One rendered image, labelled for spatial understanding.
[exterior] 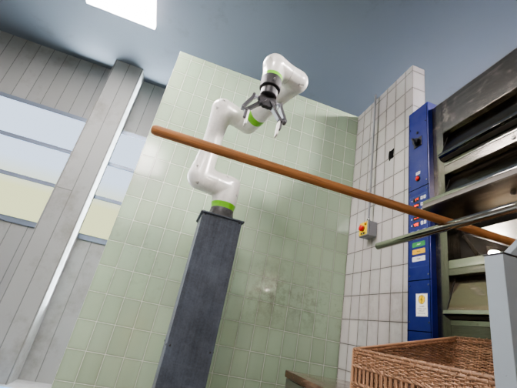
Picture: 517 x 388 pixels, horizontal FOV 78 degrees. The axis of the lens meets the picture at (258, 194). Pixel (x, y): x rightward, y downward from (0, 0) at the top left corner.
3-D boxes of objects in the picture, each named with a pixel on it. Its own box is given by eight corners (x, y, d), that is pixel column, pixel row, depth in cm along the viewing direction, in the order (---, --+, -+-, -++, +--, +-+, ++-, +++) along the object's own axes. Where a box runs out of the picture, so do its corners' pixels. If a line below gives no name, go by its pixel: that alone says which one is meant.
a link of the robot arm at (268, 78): (265, 68, 135) (285, 75, 137) (258, 85, 146) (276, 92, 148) (263, 78, 133) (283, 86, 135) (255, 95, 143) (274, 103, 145)
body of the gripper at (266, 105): (275, 98, 143) (271, 115, 139) (258, 92, 141) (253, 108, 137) (281, 88, 136) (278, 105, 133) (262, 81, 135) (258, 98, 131)
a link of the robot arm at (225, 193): (201, 206, 169) (210, 175, 176) (226, 216, 176) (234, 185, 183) (211, 201, 159) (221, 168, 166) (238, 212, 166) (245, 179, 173)
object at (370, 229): (367, 240, 215) (368, 225, 219) (376, 237, 206) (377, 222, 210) (358, 237, 213) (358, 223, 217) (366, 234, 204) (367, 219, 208)
